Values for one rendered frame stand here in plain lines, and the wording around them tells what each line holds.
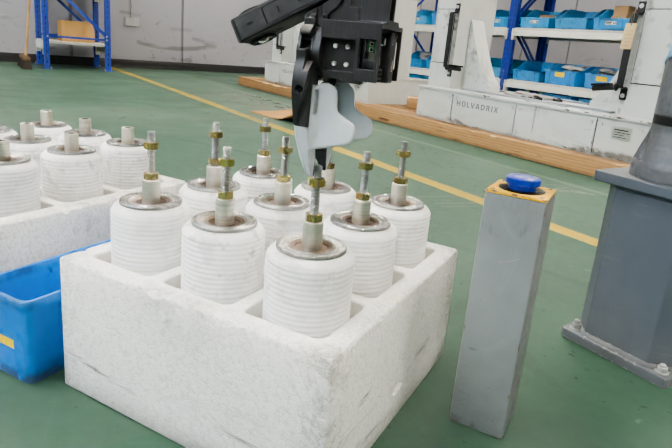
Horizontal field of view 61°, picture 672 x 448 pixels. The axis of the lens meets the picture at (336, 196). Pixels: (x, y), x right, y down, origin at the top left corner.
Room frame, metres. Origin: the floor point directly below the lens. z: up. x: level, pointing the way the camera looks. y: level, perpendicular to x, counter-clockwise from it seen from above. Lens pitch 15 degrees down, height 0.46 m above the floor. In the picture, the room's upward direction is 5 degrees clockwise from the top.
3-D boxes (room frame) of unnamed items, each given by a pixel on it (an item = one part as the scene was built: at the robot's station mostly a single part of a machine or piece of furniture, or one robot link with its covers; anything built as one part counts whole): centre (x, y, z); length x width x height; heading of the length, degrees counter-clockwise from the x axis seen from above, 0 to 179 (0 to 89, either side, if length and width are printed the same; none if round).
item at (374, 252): (0.67, -0.03, 0.16); 0.10 x 0.10 x 0.18
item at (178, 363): (0.73, 0.07, 0.09); 0.39 x 0.39 x 0.18; 62
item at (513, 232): (0.66, -0.22, 0.16); 0.07 x 0.07 x 0.31; 62
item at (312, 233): (0.57, 0.02, 0.26); 0.02 x 0.02 x 0.03
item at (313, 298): (0.57, 0.02, 0.16); 0.10 x 0.10 x 0.18
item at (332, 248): (0.57, 0.02, 0.25); 0.08 x 0.08 x 0.01
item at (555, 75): (5.92, -2.29, 0.36); 0.50 x 0.38 x 0.21; 125
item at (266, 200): (0.73, 0.07, 0.25); 0.08 x 0.08 x 0.01
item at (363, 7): (0.57, 0.00, 0.48); 0.09 x 0.08 x 0.12; 70
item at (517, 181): (0.66, -0.22, 0.32); 0.04 x 0.04 x 0.02
